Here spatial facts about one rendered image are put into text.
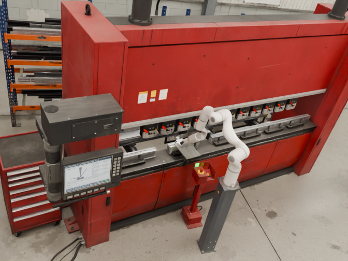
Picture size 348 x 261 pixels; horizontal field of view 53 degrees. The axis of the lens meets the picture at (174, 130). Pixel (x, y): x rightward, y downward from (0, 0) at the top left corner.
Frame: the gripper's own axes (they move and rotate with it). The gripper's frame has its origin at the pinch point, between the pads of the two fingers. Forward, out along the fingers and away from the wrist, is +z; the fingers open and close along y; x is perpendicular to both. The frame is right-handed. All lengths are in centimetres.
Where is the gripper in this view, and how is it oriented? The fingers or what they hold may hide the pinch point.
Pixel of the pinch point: (183, 142)
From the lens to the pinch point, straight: 376.9
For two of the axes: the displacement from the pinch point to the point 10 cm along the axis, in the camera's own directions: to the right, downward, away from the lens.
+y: -8.6, 1.7, -4.9
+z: -4.5, 2.3, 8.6
